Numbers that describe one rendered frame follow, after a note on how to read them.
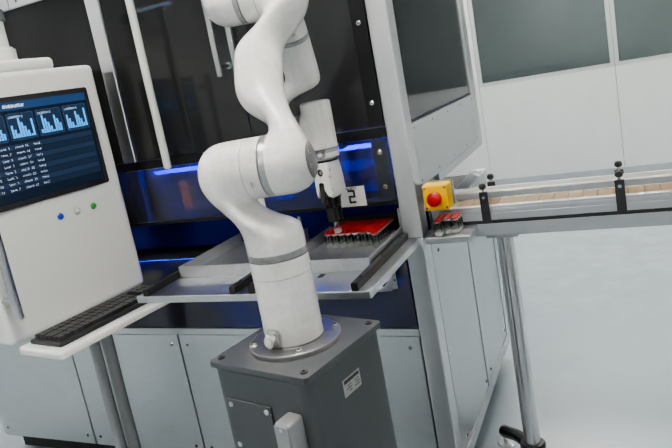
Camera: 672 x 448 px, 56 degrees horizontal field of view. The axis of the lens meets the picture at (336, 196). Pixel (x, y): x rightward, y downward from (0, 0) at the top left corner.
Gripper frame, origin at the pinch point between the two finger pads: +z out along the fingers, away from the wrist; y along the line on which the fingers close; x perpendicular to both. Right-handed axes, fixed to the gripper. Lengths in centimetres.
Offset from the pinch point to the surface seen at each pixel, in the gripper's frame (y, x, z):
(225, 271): -14.4, 29.9, 10.7
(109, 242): -5, 79, 2
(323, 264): -14.5, -1.0, 10.0
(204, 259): -2.4, 45.6, 10.5
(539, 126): 472, -3, 42
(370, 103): 11.5, -11.5, -27.9
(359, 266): -14.5, -11.1, 11.0
